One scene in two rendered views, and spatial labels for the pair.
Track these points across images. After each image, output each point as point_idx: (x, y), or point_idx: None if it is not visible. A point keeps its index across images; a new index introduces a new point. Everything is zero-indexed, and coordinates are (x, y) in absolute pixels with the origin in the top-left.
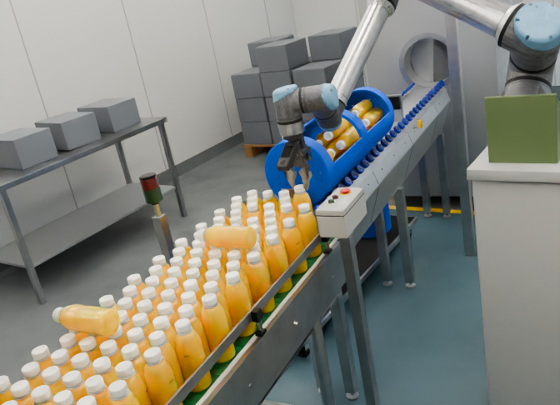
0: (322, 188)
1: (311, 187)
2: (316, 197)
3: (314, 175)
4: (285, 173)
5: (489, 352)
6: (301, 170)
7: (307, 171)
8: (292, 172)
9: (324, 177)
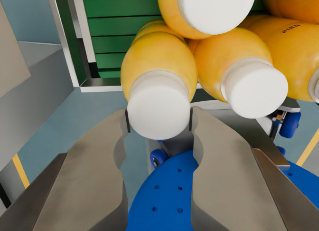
0: (156, 184)
1: (190, 188)
2: (177, 162)
3: (175, 226)
4: (281, 181)
5: (32, 62)
6: (83, 217)
7: (9, 208)
8: (204, 189)
9: (140, 217)
